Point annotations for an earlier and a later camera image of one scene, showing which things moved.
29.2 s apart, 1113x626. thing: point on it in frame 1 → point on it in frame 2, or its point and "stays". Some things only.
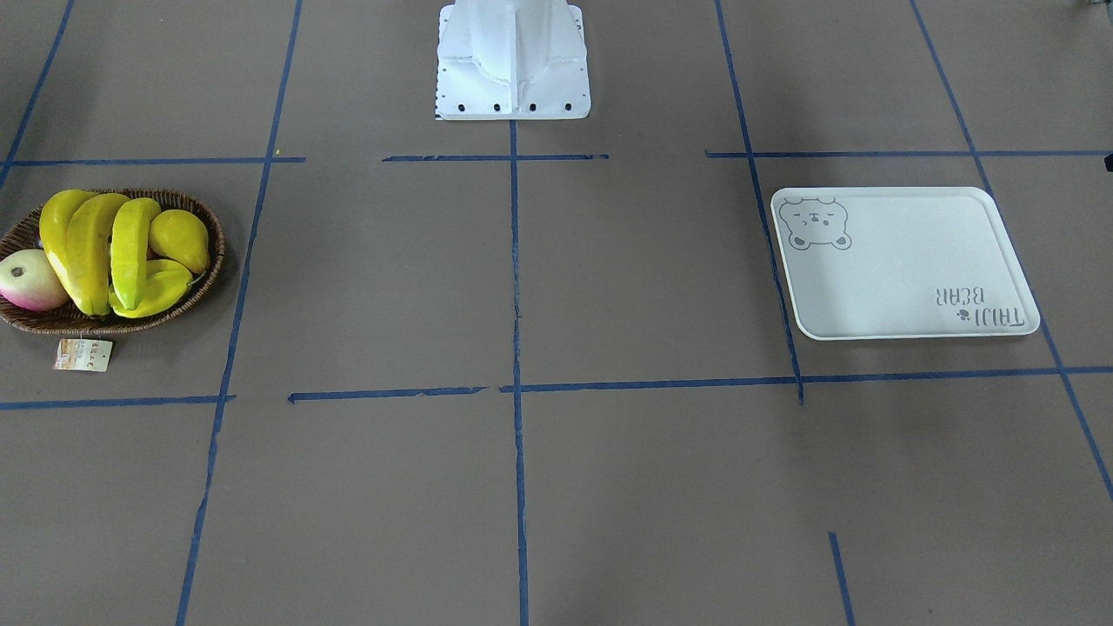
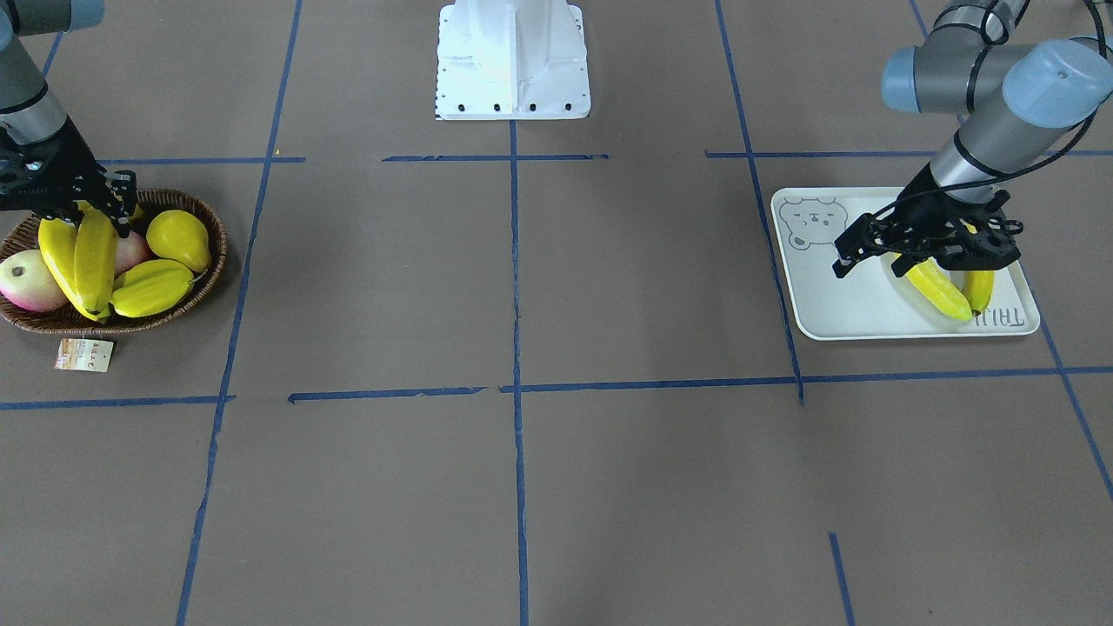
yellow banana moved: [89, 217] → [933, 282]
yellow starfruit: [166, 283] stays
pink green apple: [28, 280] stays
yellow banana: [55, 214] → [96, 257]
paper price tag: [83, 354] stays
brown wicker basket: [70, 320] stays
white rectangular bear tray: [900, 263] stays
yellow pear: [183, 236] stays
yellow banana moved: [129, 244] → [979, 287]
